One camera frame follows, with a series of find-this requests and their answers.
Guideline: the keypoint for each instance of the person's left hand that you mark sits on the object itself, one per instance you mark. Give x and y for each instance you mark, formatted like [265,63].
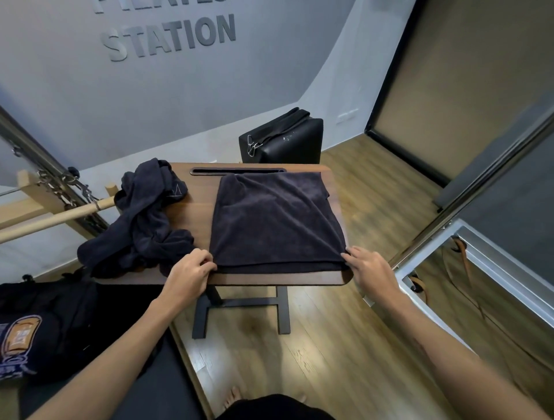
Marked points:
[188,277]

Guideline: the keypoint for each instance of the person's right hand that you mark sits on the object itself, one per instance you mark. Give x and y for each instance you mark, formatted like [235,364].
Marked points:
[372,272]

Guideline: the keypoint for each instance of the dark navy towel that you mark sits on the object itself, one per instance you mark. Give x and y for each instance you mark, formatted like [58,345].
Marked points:
[147,181]
[130,251]
[277,220]

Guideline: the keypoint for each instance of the black printed backpack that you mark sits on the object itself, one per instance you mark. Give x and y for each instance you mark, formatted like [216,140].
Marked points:
[56,303]

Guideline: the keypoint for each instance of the person's left forearm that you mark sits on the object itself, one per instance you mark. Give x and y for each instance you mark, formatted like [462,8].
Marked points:
[108,363]

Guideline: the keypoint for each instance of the person's right forearm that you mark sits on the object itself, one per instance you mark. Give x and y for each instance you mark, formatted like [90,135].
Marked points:
[454,368]

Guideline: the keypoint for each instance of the person's left foot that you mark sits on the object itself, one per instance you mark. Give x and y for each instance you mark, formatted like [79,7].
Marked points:
[233,398]

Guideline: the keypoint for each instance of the person's foot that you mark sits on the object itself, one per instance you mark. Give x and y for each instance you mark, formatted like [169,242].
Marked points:
[301,398]
[233,398]

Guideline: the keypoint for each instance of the person's right foot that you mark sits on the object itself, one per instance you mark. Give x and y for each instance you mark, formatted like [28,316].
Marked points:
[301,398]

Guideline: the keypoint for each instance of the person's black shorts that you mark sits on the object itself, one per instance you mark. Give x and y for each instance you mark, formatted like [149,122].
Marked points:
[277,409]

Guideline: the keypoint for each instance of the brown wooden side table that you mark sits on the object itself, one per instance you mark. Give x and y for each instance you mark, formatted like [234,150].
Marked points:
[199,205]

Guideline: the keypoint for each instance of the wooden roll bar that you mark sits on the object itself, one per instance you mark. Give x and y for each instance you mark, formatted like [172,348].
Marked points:
[52,218]

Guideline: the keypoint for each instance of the black padded box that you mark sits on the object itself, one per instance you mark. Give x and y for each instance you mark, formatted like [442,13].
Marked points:
[298,143]

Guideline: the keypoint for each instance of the grey panel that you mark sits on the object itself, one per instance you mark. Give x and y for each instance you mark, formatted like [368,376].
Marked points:
[497,160]

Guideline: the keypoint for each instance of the chrome tower pole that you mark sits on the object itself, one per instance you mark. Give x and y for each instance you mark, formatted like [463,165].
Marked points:
[34,155]

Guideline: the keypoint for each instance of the chrome frame pole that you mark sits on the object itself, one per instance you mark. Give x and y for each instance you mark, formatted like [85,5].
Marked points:
[467,194]

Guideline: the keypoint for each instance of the silver metal frame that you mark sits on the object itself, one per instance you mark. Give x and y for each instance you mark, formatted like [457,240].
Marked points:
[497,264]

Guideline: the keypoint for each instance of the wooden tower frame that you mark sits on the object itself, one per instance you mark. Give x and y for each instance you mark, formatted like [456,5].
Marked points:
[26,181]

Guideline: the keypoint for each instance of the brown blind with black frame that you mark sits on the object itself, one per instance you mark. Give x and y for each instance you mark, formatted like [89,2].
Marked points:
[454,86]

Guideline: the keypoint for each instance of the grey wall letters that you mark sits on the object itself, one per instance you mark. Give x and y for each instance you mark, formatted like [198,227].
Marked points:
[173,34]

